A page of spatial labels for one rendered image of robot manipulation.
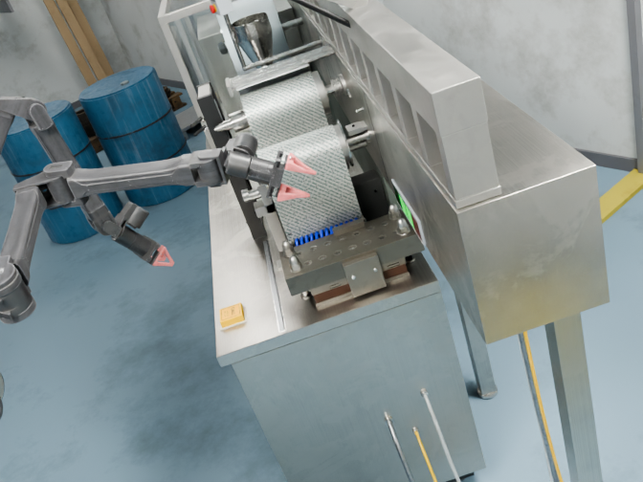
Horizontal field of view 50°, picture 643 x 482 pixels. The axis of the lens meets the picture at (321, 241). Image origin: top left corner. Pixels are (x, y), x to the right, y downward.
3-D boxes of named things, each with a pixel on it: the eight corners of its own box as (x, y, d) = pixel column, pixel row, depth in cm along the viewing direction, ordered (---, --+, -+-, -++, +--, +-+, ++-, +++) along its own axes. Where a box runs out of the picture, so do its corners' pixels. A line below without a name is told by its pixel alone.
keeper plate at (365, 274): (352, 294, 199) (342, 263, 194) (385, 282, 199) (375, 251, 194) (354, 298, 197) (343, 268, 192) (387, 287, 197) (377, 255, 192)
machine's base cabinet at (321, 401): (257, 221, 458) (210, 101, 416) (349, 189, 458) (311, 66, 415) (317, 547, 240) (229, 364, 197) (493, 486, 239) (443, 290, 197)
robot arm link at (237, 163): (220, 177, 163) (224, 158, 159) (227, 161, 168) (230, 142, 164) (249, 185, 163) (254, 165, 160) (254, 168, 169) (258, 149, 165)
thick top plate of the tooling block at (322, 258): (284, 268, 210) (278, 251, 207) (410, 225, 210) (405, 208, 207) (291, 296, 197) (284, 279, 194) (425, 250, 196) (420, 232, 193)
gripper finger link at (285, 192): (308, 198, 170) (271, 188, 169) (316, 171, 167) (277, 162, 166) (306, 209, 164) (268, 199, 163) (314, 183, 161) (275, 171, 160)
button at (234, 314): (221, 315, 212) (218, 309, 211) (243, 308, 212) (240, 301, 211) (222, 328, 206) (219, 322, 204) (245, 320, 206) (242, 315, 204)
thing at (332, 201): (290, 244, 212) (270, 191, 202) (363, 218, 211) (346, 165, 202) (290, 244, 211) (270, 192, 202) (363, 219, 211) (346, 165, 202)
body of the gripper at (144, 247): (147, 237, 220) (129, 226, 215) (162, 245, 212) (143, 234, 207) (137, 254, 219) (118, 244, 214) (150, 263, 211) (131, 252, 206)
